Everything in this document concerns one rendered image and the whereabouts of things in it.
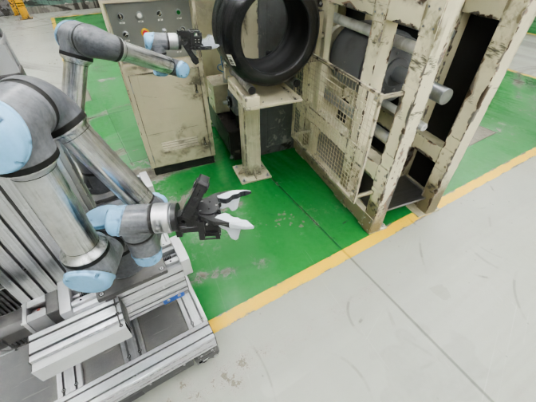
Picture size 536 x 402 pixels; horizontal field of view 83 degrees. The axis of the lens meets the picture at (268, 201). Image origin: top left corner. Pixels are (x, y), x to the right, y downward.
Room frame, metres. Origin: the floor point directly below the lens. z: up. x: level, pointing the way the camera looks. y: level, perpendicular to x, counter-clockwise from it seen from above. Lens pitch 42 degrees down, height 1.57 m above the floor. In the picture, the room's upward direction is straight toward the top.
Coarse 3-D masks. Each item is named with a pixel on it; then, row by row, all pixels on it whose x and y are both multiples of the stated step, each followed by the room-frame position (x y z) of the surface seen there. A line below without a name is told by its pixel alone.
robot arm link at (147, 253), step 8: (152, 240) 0.51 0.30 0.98; (128, 248) 0.49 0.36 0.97; (136, 248) 0.48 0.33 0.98; (144, 248) 0.49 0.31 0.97; (152, 248) 0.50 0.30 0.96; (160, 248) 0.53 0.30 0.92; (136, 256) 0.48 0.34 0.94; (144, 256) 0.48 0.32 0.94; (152, 256) 0.49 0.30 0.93; (160, 256) 0.51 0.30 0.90; (144, 264) 0.48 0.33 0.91; (152, 264) 0.49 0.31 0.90
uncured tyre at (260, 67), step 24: (216, 0) 1.81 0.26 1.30; (240, 0) 1.65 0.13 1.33; (288, 0) 2.03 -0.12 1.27; (312, 0) 1.79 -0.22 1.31; (216, 24) 1.72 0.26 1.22; (240, 24) 1.64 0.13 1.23; (288, 24) 2.03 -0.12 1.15; (312, 24) 1.79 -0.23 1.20; (240, 48) 1.63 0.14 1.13; (288, 48) 2.02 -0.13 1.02; (312, 48) 1.80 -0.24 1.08; (240, 72) 1.66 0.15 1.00; (264, 72) 1.93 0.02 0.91; (288, 72) 1.74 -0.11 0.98
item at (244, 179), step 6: (234, 168) 2.15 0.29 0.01; (240, 168) 2.15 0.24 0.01; (264, 168) 2.15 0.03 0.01; (240, 174) 2.06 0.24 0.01; (258, 174) 2.06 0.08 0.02; (264, 174) 2.06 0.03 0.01; (240, 180) 1.98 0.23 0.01; (246, 180) 1.98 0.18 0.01; (252, 180) 1.98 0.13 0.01; (258, 180) 1.99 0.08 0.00
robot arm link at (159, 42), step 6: (144, 36) 1.56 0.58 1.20; (150, 36) 1.56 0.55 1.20; (156, 36) 1.57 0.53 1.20; (162, 36) 1.58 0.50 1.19; (144, 42) 1.57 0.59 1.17; (150, 42) 1.55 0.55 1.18; (156, 42) 1.56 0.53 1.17; (162, 42) 1.57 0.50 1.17; (168, 42) 1.58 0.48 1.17; (150, 48) 1.55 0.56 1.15; (156, 48) 1.56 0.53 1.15; (162, 48) 1.57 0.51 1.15; (168, 48) 1.59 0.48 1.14
